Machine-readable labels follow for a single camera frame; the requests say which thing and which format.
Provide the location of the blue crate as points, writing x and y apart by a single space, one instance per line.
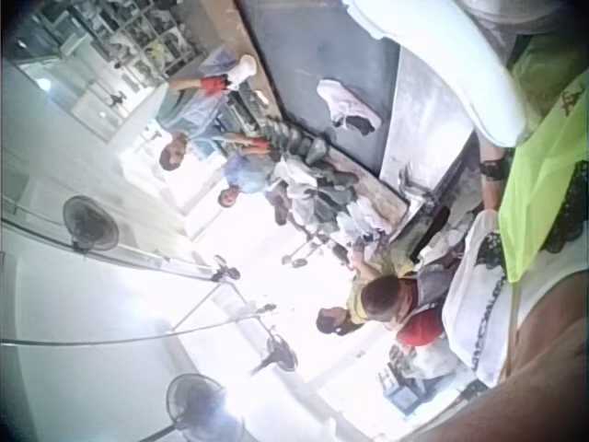
400 384

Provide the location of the white shoe upper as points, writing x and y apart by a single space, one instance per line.
349 108

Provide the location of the black wrist band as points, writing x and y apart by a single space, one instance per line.
492 169

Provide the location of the row of dark shoe parts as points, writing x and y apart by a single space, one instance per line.
294 138

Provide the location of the metal stool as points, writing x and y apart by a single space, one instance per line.
301 251

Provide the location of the grey metal table plate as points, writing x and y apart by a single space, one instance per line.
425 124

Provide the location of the large white fabric piece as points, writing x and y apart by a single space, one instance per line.
453 60

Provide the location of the person's left hand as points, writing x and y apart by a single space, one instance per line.
491 153

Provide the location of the small black wall fan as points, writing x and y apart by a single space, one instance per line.
225 269

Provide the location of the storage rack with goods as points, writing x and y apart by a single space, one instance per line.
133 32

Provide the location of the heap of shoe parts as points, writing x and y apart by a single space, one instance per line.
331 198

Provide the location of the dark conveyor belt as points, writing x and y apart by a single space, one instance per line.
322 50

